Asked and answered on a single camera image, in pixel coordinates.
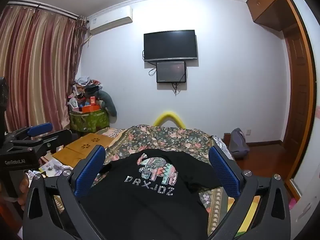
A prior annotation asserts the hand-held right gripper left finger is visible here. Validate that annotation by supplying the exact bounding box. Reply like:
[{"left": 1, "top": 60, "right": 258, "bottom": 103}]
[{"left": 22, "top": 144, "right": 107, "bottom": 240}]

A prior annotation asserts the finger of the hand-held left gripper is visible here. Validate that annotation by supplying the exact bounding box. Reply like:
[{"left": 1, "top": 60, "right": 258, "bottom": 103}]
[
  {"left": 5, "top": 123, "right": 53, "bottom": 141},
  {"left": 9, "top": 129, "right": 72, "bottom": 155}
]

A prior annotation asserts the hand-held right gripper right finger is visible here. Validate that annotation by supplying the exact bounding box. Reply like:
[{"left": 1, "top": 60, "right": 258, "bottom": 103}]
[{"left": 208, "top": 144, "right": 292, "bottom": 240}]

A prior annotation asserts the black printed t-shirt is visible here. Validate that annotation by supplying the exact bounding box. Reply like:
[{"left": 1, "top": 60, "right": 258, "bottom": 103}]
[{"left": 80, "top": 149, "right": 223, "bottom": 240}]

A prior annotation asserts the pile of clothes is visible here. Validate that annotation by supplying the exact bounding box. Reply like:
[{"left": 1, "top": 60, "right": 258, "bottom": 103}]
[{"left": 67, "top": 75, "right": 104, "bottom": 113}]

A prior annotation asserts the person's left hand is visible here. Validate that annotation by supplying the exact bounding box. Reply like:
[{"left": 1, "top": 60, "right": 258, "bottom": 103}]
[{"left": 14, "top": 171, "right": 30, "bottom": 212}]

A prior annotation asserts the silver plastic bag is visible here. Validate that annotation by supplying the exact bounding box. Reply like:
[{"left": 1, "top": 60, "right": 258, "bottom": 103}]
[{"left": 212, "top": 136, "right": 235, "bottom": 161}]

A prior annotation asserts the printed paper sheet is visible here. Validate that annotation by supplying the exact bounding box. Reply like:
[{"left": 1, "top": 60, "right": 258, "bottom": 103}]
[{"left": 27, "top": 159, "right": 73, "bottom": 178}]

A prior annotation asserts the wooden lap desk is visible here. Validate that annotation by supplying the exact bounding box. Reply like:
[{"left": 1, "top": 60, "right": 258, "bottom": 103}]
[{"left": 51, "top": 132, "right": 113, "bottom": 168}]

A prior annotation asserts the grey backpack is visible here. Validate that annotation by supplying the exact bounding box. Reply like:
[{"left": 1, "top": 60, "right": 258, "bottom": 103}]
[{"left": 229, "top": 128, "right": 250, "bottom": 159}]

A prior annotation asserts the green floral storage bag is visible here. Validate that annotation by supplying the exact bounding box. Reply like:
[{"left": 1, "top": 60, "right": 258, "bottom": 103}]
[{"left": 69, "top": 109, "right": 111, "bottom": 133}]

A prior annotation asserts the striped bed sheet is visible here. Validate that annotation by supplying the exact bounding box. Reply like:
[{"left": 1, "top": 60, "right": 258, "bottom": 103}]
[{"left": 96, "top": 127, "right": 128, "bottom": 145}]

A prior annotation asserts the yellow green cloth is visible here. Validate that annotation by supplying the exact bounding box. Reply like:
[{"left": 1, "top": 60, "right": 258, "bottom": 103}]
[{"left": 236, "top": 194, "right": 259, "bottom": 233}]

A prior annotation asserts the orange box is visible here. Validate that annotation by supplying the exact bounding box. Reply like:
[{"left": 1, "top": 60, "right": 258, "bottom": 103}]
[{"left": 79, "top": 96, "right": 101, "bottom": 114}]

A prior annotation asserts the striped pink curtain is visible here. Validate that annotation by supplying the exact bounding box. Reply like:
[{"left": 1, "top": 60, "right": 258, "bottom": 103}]
[{"left": 0, "top": 1, "right": 87, "bottom": 140}]

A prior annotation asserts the grey stuffed toy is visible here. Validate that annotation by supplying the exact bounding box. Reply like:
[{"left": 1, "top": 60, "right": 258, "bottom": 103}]
[{"left": 96, "top": 90, "right": 118, "bottom": 117}]

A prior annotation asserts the floral blanket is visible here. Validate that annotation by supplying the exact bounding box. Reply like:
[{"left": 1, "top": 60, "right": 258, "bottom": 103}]
[{"left": 40, "top": 124, "right": 263, "bottom": 240}]

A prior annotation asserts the wooden door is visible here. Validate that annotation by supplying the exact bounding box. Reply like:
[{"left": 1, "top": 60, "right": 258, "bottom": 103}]
[{"left": 282, "top": 0, "right": 317, "bottom": 202}]

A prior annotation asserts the white air conditioner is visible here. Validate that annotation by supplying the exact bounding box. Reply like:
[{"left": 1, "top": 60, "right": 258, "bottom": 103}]
[{"left": 86, "top": 5, "right": 133, "bottom": 36}]

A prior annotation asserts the wooden overhead cabinet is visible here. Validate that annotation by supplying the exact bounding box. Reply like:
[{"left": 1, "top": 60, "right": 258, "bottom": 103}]
[{"left": 246, "top": 0, "right": 296, "bottom": 32}]

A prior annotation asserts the small black wall monitor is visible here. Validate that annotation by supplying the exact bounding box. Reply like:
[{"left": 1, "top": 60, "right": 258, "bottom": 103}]
[{"left": 156, "top": 60, "right": 187, "bottom": 84}]

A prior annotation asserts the curtain rail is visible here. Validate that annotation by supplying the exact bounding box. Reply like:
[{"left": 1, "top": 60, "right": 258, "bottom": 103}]
[{"left": 7, "top": 0, "right": 88, "bottom": 22}]

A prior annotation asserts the black wall television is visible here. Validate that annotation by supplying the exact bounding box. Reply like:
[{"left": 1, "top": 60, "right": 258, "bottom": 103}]
[{"left": 143, "top": 29, "right": 199, "bottom": 62}]

